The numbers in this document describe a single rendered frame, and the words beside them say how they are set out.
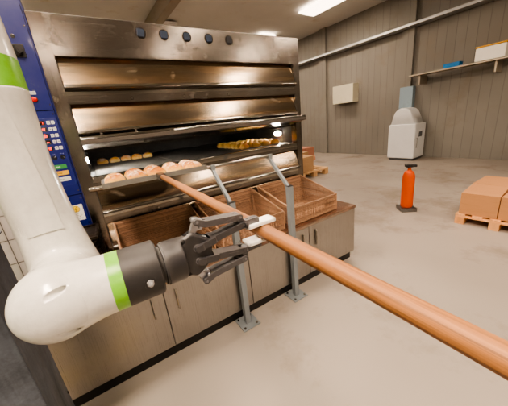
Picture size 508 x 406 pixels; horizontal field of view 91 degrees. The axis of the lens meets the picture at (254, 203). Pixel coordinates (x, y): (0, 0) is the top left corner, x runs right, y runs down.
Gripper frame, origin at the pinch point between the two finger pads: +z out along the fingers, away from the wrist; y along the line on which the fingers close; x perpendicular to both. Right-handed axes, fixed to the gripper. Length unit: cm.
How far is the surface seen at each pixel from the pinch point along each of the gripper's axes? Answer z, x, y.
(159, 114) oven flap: 19, -154, -34
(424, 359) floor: 107, -6, 119
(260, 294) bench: 56, -100, 104
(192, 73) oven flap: 49, -154, -61
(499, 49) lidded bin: 716, -174, -116
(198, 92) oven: 52, -154, -48
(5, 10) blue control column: -46, -150, -88
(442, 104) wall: 760, -283, -22
